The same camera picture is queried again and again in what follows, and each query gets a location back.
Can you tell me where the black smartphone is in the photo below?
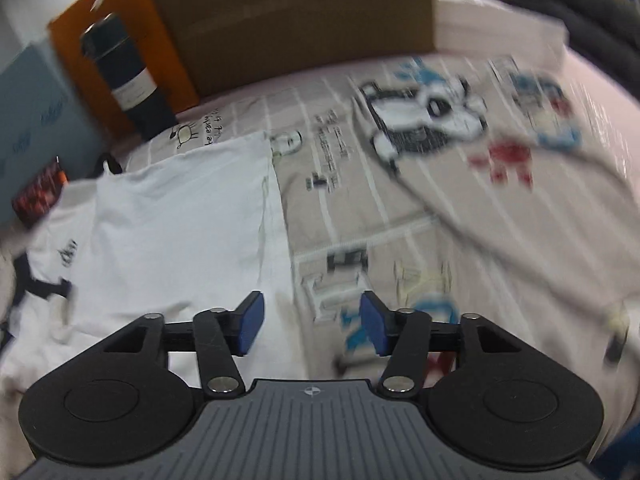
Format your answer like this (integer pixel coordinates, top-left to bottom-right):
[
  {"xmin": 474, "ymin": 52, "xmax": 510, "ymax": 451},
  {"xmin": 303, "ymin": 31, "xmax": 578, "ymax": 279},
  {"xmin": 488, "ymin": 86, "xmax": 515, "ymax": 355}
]
[{"xmin": 12, "ymin": 156, "xmax": 69, "ymax": 224}]

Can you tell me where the black office chair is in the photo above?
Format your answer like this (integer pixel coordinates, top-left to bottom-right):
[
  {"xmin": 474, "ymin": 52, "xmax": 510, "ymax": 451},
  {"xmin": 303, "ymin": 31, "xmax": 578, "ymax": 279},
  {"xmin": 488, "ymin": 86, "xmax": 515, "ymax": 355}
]
[{"xmin": 514, "ymin": 0, "xmax": 640, "ymax": 107}]

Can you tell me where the large light blue box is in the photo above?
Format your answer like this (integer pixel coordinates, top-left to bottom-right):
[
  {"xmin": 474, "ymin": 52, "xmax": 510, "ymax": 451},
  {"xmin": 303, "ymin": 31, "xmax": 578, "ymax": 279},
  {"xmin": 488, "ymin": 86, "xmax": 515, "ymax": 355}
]
[{"xmin": 0, "ymin": 42, "xmax": 107, "ymax": 228}]

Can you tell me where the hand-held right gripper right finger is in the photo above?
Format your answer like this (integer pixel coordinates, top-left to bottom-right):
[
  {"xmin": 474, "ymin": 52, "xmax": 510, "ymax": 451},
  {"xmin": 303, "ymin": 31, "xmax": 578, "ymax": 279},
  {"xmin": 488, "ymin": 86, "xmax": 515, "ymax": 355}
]
[{"xmin": 360, "ymin": 290, "xmax": 521, "ymax": 398}]

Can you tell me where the white flat box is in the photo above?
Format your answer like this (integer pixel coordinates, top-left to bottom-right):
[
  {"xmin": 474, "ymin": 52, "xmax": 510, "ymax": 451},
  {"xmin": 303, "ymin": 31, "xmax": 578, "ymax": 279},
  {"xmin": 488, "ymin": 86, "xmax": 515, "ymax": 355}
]
[{"xmin": 431, "ymin": 0, "xmax": 572, "ymax": 57}]

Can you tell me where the brown cardboard box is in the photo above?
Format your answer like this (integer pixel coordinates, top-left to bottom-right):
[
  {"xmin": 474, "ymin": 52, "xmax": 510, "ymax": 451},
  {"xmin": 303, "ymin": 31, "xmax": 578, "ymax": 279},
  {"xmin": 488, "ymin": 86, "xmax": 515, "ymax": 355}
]
[{"xmin": 142, "ymin": 0, "xmax": 437, "ymax": 100}]

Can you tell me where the orange cardboard box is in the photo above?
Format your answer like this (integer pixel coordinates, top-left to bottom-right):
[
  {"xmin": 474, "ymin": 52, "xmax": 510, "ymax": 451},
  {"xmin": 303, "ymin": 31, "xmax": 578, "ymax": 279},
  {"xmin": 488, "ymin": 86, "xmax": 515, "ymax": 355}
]
[{"xmin": 47, "ymin": 0, "xmax": 202, "ymax": 137}]

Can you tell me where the dark blue vacuum bottle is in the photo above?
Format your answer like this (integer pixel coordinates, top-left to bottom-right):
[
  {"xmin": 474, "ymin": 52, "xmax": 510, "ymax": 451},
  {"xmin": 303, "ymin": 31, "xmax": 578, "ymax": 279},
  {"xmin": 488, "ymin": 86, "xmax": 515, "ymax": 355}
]
[{"xmin": 80, "ymin": 12, "xmax": 179, "ymax": 142}]

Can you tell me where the white t-shirt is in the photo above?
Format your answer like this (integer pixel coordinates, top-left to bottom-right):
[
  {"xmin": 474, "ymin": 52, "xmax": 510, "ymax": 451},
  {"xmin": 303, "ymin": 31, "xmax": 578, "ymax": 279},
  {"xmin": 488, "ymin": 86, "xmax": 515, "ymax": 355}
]
[{"xmin": 0, "ymin": 131, "xmax": 303, "ymax": 396}]

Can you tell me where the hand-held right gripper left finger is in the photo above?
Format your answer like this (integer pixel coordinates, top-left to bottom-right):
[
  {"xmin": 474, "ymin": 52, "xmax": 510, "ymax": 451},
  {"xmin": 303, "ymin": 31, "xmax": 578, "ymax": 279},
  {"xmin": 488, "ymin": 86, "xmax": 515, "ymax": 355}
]
[{"xmin": 100, "ymin": 290, "xmax": 266, "ymax": 395}]

